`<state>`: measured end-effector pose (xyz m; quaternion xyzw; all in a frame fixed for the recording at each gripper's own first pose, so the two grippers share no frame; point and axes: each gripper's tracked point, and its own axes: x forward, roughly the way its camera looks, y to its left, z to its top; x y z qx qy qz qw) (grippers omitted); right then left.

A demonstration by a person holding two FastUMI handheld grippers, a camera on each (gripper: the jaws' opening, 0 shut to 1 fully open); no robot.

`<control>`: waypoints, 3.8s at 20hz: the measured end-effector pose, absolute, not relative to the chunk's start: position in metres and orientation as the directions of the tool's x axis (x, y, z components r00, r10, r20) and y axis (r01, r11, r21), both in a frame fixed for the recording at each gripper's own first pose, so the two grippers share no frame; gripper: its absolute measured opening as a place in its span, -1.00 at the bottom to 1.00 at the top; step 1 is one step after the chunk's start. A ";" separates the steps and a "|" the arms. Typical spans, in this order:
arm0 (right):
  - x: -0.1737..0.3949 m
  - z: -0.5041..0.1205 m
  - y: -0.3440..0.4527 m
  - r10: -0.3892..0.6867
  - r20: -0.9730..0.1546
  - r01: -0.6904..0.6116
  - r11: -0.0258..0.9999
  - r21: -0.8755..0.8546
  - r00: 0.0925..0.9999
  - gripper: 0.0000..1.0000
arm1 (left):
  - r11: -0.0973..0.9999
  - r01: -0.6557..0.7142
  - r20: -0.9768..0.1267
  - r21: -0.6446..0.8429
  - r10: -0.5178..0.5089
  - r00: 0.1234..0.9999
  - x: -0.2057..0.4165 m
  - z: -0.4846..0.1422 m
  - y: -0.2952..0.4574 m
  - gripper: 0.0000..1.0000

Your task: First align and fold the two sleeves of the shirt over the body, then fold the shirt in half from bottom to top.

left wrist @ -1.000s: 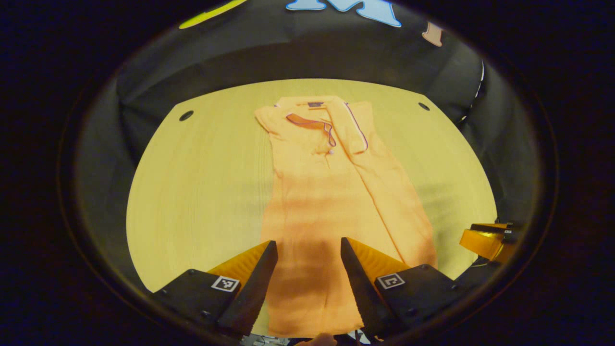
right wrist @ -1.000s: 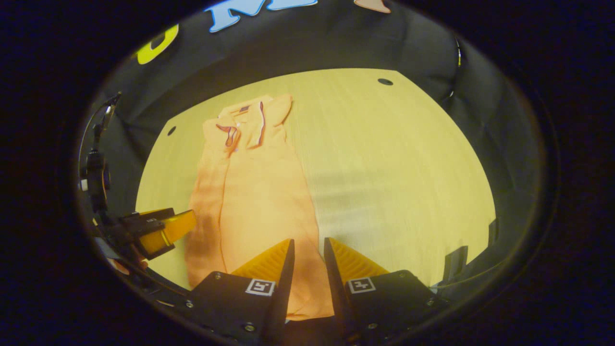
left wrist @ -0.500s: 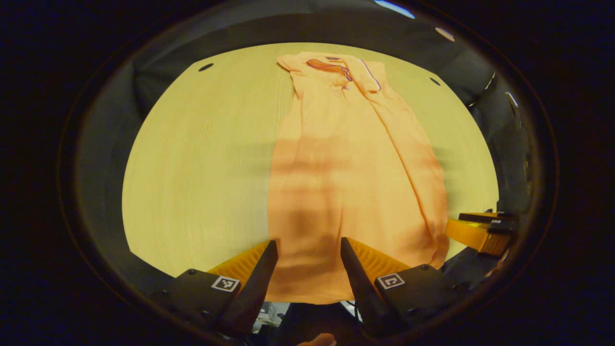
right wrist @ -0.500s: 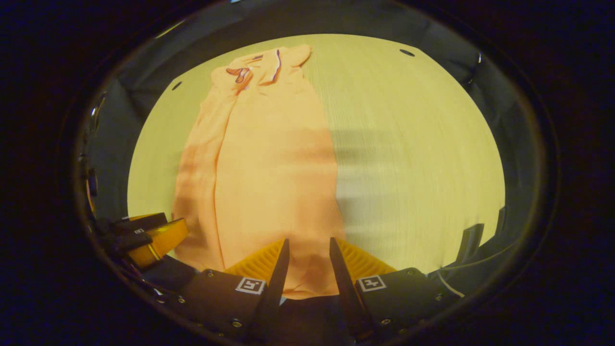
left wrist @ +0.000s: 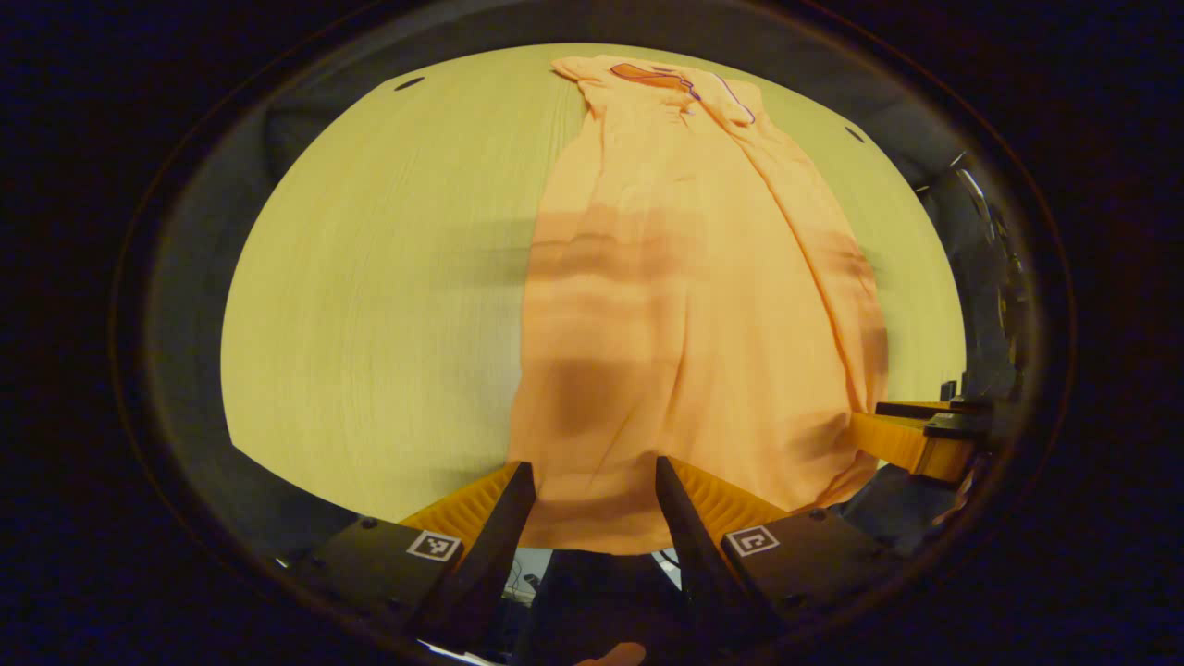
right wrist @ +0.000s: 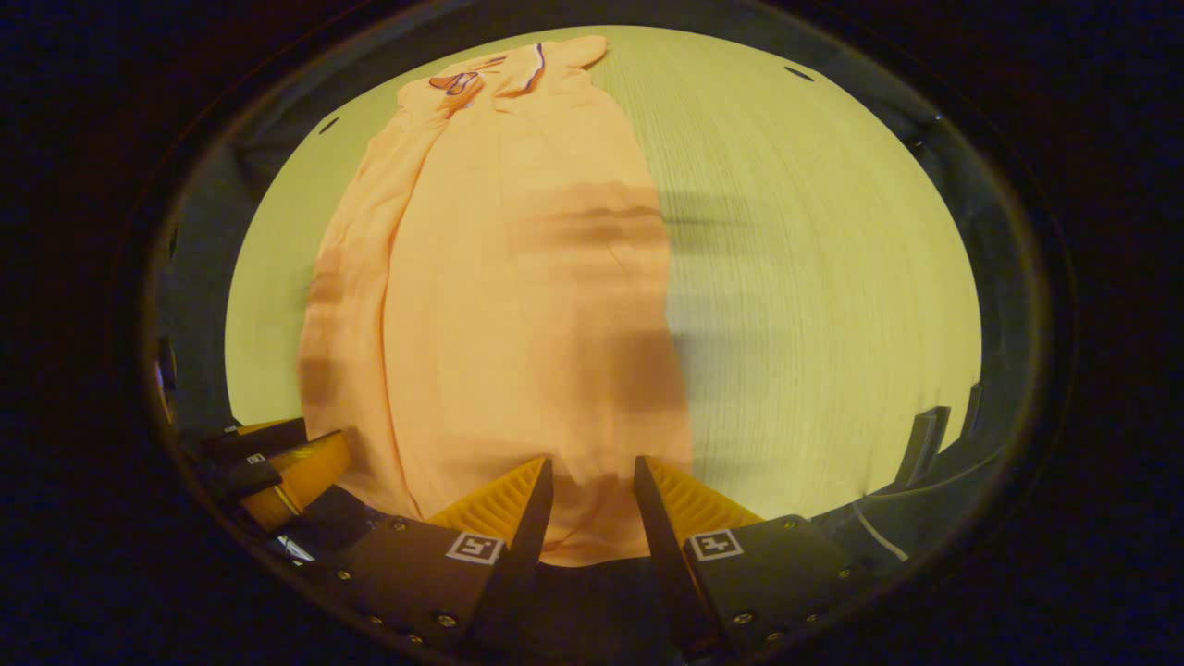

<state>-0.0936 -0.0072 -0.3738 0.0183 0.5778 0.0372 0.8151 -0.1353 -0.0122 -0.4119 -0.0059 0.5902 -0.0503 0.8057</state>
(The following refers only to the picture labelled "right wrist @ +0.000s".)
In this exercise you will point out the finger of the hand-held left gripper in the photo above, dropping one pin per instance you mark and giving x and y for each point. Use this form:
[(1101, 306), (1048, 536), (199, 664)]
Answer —
[(259, 437), (305, 472)]

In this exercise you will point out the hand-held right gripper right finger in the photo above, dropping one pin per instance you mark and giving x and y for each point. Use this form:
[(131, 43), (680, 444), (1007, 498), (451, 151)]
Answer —
[(659, 546)]

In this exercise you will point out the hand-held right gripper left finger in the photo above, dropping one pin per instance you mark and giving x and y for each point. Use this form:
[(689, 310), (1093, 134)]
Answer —
[(532, 541)]

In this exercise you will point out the dark chair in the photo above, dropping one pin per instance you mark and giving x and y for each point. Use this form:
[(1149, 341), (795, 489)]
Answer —
[(923, 449)]

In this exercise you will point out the orange T-shirt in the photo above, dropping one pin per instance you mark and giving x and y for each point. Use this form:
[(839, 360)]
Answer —
[(518, 324)]

